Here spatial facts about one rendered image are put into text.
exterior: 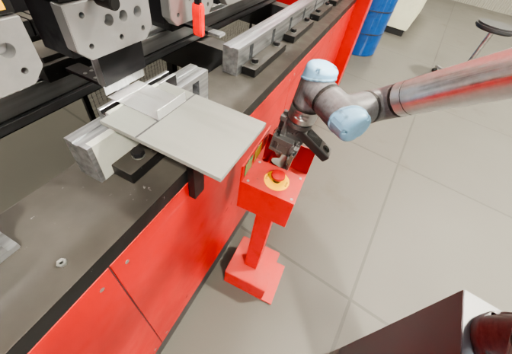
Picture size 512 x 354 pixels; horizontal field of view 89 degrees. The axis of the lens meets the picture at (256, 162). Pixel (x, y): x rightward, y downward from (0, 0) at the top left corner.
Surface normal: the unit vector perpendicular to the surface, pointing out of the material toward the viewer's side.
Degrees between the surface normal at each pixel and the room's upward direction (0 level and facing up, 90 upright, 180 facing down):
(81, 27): 90
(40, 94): 90
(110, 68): 90
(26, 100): 90
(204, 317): 0
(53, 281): 0
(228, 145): 0
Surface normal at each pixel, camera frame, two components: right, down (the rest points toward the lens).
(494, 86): -0.75, 0.57
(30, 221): 0.13, -0.69
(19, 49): 0.89, 0.40
